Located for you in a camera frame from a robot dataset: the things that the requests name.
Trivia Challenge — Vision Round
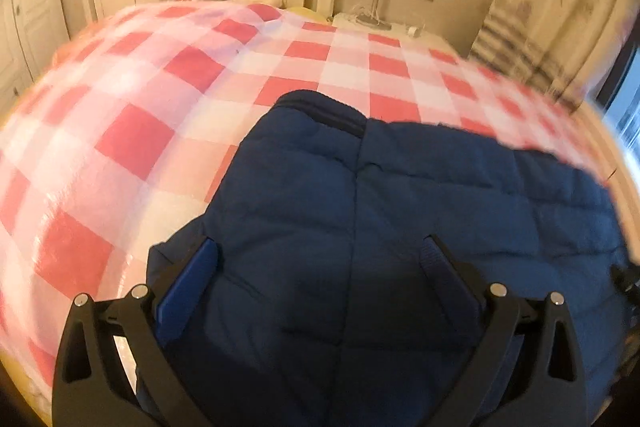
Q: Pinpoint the striped cream curtain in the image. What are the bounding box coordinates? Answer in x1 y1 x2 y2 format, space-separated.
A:
467 0 640 102

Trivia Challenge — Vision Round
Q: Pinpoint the navy blue puffer jacket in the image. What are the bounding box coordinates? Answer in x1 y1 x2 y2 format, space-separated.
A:
135 89 636 427

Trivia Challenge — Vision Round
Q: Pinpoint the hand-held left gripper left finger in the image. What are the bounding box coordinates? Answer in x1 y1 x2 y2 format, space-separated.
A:
52 237 221 427

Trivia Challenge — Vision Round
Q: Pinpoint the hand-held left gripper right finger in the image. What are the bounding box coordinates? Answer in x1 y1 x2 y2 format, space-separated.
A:
419 234 588 427

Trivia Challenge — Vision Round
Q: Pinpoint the white nightstand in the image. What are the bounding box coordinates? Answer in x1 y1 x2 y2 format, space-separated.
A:
332 12 451 52

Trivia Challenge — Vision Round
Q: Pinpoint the window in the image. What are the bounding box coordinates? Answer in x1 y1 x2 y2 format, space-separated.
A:
595 52 640 148

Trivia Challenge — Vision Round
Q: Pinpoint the plain yellow pillow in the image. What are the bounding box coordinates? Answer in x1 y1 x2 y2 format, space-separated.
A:
285 6 333 20

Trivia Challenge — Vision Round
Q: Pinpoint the white panelled wardrobe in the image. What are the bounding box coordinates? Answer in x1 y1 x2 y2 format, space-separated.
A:
0 0 71 102

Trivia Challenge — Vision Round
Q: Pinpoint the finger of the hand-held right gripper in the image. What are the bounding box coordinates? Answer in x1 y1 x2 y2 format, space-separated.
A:
611 263 640 303

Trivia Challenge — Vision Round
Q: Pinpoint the red white checkered bed sheet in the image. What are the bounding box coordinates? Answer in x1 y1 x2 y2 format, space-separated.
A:
0 2 616 408

